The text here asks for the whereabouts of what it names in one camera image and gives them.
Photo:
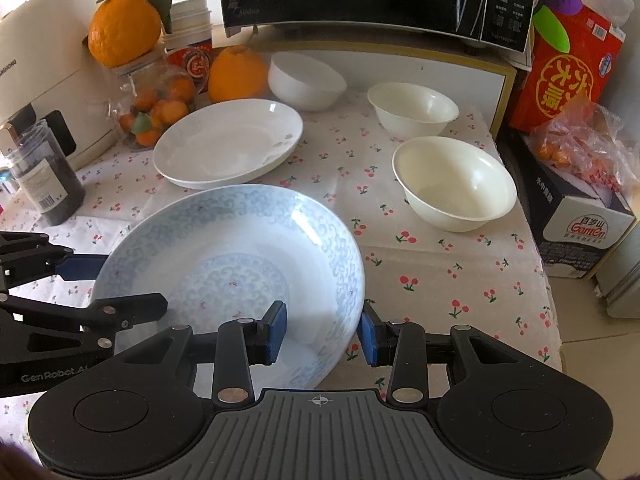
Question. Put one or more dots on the white kitchen appliance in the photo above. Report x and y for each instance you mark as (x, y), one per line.
(45, 60)

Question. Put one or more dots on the white plate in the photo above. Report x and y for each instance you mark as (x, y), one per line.
(225, 145)

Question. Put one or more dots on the red lidded cup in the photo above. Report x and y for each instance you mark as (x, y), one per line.
(195, 65)

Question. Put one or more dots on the dark clear jar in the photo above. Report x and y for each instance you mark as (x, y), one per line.
(47, 180)

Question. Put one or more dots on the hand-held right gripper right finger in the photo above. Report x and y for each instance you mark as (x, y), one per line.
(366, 334)

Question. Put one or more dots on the small cream bowl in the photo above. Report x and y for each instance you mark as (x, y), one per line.
(412, 107)

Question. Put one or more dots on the wooden edged white shelf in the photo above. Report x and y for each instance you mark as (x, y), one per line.
(425, 67)

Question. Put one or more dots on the large cream bowl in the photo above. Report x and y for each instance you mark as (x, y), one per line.
(452, 185)

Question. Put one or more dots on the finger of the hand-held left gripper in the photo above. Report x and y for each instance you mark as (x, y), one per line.
(80, 266)
(105, 312)

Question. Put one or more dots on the grey refrigerator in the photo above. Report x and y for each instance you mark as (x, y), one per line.
(625, 270)

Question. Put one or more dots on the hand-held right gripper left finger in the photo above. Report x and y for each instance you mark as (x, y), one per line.
(278, 331)

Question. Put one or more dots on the clear bag of small oranges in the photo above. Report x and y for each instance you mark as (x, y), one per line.
(155, 105)

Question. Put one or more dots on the dark cardboard box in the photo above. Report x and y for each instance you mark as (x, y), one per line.
(555, 220)

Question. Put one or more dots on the cherry print tablecloth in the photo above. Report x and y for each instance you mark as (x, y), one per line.
(330, 160)

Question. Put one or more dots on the plastic bag of oranges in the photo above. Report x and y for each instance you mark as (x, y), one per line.
(585, 145)

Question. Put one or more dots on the white bowl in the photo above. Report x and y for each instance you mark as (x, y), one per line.
(305, 82)

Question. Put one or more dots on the stack of paper cups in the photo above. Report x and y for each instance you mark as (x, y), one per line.
(190, 20)

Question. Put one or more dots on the blue patterned plate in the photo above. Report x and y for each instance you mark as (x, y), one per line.
(225, 260)

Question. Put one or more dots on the orange with leaves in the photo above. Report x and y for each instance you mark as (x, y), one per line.
(122, 27)

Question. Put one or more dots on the red cardboard box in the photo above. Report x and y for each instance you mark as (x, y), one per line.
(570, 85)

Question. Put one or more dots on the large orange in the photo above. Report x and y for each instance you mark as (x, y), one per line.
(237, 77)

